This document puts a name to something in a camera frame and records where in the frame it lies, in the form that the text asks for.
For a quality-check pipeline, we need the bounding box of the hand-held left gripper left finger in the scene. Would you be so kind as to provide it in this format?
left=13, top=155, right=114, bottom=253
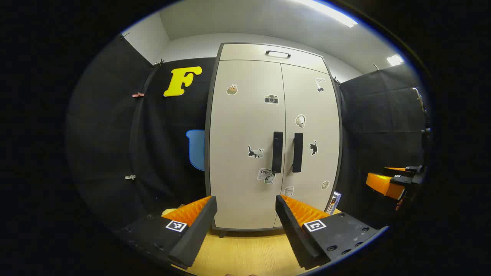
left=115, top=195, right=218, bottom=269

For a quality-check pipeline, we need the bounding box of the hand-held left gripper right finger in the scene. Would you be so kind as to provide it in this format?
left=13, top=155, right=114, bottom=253
left=275, top=194, right=389, bottom=270

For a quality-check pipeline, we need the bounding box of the white cabinet door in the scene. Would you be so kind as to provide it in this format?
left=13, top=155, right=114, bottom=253
left=209, top=60, right=286, bottom=230
left=273, top=63, right=341, bottom=228

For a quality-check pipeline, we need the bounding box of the white double-door shoe cabinet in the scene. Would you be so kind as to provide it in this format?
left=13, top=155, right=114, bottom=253
left=204, top=42, right=343, bottom=238

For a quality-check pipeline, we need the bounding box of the small white blue box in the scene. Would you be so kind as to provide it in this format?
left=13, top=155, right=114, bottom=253
left=328, top=191, right=342, bottom=214

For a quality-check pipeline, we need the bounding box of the black backdrop cloth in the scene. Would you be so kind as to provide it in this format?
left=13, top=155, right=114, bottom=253
left=65, top=34, right=432, bottom=246

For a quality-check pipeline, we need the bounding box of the long ceiling light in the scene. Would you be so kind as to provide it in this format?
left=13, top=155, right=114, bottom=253
left=301, top=0, right=358, bottom=28

